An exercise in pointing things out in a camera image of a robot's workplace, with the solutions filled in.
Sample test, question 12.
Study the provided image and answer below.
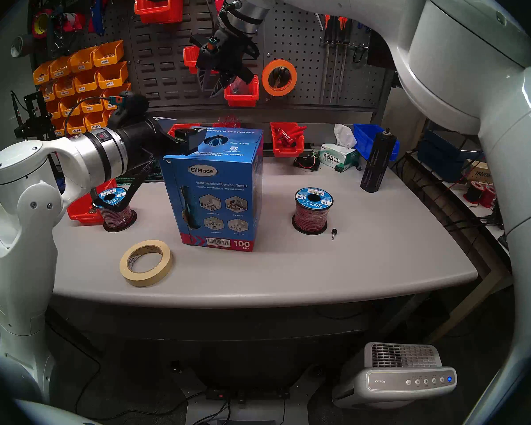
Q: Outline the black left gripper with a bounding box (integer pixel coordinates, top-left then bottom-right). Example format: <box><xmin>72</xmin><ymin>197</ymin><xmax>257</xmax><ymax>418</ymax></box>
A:
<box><xmin>123</xmin><ymin>115</ymin><xmax>207</xmax><ymax>172</ymax></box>

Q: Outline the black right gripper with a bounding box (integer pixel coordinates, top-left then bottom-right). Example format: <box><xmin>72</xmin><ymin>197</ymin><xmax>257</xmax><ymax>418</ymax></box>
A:
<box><xmin>190</xmin><ymin>28</ymin><xmax>261</xmax><ymax>99</ymax></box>

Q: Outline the blue shop towel box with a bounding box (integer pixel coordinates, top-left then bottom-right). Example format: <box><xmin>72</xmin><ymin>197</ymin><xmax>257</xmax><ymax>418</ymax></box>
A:
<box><xmin>159</xmin><ymin>127</ymin><xmax>264</xmax><ymax>252</ymax></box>

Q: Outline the red bin with plastic bag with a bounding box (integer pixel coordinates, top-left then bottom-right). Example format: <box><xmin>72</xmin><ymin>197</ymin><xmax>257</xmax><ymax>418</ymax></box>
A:
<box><xmin>224</xmin><ymin>74</ymin><xmax>260</xmax><ymax>107</ymax></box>

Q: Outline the dark grey pegboard panel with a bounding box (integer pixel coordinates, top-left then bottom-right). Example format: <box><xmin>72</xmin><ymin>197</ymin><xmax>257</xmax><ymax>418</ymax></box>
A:
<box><xmin>31</xmin><ymin>0</ymin><xmax>394</xmax><ymax>115</ymax></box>

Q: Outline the orange tape roll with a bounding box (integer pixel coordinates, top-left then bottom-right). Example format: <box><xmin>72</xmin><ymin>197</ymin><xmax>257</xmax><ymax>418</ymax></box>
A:
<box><xmin>262</xmin><ymin>59</ymin><xmax>298</xmax><ymax>97</ymax></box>

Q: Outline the yellow bin labelled M2.5-5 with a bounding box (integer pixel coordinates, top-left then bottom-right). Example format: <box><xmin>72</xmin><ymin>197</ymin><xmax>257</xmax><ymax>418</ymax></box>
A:
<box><xmin>85</xmin><ymin>112</ymin><xmax>111</xmax><ymax>131</ymax></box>

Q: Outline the yellow bin labelled M3-4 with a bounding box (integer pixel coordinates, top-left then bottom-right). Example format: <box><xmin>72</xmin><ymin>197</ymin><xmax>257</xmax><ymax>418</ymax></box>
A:
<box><xmin>96</xmin><ymin>62</ymin><xmax>129</xmax><ymax>89</ymax></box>

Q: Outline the red bin with red tools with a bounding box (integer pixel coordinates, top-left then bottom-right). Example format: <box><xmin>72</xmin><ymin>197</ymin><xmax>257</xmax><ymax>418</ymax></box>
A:
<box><xmin>270</xmin><ymin>122</ymin><xmax>307</xmax><ymax>158</ymax></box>

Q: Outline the yellow bin labelled M3X6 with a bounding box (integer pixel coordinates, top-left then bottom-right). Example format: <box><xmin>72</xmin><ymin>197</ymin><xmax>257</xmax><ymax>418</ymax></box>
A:
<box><xmin>92</xmin><ymin>40</ymin><xmax>125</xmax><ymax>68</ymax></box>

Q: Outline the black circuit board device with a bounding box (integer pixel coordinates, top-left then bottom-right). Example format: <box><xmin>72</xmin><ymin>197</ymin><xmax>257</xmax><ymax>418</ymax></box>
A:
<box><xmin>293</xmin><ymin>152</ymin><xmax>323</xmax><ymax>170</ymax></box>

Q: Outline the orange black screwdriver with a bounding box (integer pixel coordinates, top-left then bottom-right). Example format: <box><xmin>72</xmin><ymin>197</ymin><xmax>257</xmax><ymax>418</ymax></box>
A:
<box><xmin>334</xmin><ymin>17</ymin><xmax>349</xmax><ymax>97</ymax></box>
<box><xmin>321</xmin><ymin>15</ymin><xmax>335</xmax><ymax>104</ymax></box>

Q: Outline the blue hand tool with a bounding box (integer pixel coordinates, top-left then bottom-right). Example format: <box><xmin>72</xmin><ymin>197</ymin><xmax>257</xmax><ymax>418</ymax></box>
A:
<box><xmin>92</xmin><ymin>0</ymin><xmax>106</xmax><ymax>36</ymax></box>

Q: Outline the Kimtech tissue box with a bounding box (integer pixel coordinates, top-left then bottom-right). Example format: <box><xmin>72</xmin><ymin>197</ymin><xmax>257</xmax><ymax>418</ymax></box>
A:
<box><xmin>319</xmin><ymin>124</ymin><xmax>361</xmax><ymax>172</ymax></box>

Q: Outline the black metal stand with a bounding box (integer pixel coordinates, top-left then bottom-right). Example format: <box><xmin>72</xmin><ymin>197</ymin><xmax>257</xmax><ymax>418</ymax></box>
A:
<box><xmin>12</xmin><ymin>90</ymin><xmax>56</xmax><ymax>139</ymax></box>

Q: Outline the beige masking tape roll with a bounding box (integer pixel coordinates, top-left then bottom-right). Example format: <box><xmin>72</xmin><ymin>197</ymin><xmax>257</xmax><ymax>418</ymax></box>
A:
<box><xmin>119</xmin><ymin>240</ymin><xmax>173</xmax><ymax>288</ymax></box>

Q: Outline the blue plastic bin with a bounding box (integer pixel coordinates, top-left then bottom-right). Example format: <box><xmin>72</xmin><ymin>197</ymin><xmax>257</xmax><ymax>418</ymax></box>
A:
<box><xmin>353</xmin><ymin>124</ymin><xmax>400</xmax><ymax>162</ymax></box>

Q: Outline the black monitor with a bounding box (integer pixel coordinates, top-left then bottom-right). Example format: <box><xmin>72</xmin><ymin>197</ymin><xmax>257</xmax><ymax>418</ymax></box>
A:
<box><xmin>367</xmin><ymin>28</ymin><xmax>399</xmax><ymax>70</ymax></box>

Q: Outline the red yellow tape roll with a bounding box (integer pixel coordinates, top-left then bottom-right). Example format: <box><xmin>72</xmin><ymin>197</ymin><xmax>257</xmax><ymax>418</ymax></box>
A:
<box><xmin>31</xmin><ymin>9</ymin><xmax>53</xmax><ymax>40</ymax></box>

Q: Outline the black cylindrical bottle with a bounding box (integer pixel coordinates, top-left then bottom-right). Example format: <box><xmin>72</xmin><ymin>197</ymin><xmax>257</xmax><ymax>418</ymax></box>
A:
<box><xmin>360</xmin><ymin>128</ymin><xmax>398</xmax><ymax>193</ymax></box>

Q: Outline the blue equipment case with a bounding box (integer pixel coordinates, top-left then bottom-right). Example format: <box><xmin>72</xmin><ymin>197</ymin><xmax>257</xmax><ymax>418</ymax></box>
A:
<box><xmin>417</xmin><ymin>130</ymin><xmax>483</xmax><ymax>182</ymax></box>

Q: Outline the black power strip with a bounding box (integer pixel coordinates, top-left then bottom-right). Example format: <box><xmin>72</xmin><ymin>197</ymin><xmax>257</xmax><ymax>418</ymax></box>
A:
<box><xmin>205</xmin><ymin>386</ymin><xmax>291</xmax><ymax>402</ymax></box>

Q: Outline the small cardboard box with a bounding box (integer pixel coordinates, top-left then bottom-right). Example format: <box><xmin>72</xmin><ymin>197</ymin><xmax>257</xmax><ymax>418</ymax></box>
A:
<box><xmin>462</xmin><ymin>161</ymin><xmax>493</xmax><ymax>183</ymax></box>

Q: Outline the white air purifier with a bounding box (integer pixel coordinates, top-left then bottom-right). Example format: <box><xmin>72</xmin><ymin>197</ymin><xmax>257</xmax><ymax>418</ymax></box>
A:
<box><xmin>332</xmin><ymin>342</ymin><xmax>458</xmax><ymax>409</ymax></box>

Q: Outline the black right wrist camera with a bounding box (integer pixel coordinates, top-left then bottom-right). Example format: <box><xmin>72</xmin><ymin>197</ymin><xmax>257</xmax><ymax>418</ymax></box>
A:
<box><xmin>206</xmin><ymin>35</ymin><xmax>244</xmax><ymax>70</ymax></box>

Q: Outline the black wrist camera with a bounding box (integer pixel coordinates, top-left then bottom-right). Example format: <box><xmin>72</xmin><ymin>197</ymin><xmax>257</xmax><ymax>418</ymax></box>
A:
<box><xmin>206</xmin><ymin>35</ymin><xmax>244</xmax><ymax>70</ymax></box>
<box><xmin>108</xmin><ymin>91</ymin><xmax>150</xmax><ymax>128</ymax></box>

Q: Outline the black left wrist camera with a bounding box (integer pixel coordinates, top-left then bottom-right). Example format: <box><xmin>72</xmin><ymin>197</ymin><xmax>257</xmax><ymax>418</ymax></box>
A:
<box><xmin>108</xmin><ymin>91</ymin><xmax>150</xmax><ymax>128</ymax></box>

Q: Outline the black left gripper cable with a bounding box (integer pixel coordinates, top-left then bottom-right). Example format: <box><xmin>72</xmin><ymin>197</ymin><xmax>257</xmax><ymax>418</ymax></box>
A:
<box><xmin>91</xmin><ymin>156</ymin><xmax>158</xmax><ymax>208</ymax></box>

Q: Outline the red wire spool labelled 20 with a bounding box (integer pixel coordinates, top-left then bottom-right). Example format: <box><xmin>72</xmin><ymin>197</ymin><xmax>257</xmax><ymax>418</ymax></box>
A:
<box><xmin>93</xmin><ymin>187</ymin><xmax>138</xmax><ymax>232</ymax></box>

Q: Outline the red wire spool labelled 18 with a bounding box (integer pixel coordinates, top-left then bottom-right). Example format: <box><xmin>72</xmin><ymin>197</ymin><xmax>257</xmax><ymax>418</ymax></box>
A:
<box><xmin>291</xmin><ymin>187</ymin><xmax>335</xmax><ymax>235</ymax></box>

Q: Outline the grey duct tape roll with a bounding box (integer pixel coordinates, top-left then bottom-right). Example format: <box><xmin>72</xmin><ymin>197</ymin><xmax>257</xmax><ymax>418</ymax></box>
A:
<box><xmin>10</xmin><ymin>34</ymin><xmax>35</xmax><ymax>58</ymax></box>

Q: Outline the small red wire spool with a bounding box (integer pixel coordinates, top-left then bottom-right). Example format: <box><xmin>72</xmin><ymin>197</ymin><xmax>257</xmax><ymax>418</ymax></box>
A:
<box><xmin>479</xmin><ymin>185</ymin><xmax>498</xmax><ymax>209</ymax></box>
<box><xmin>464</xmin><ymin>181</ymin><xmax>485</xmax><ymax>204</ymax></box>

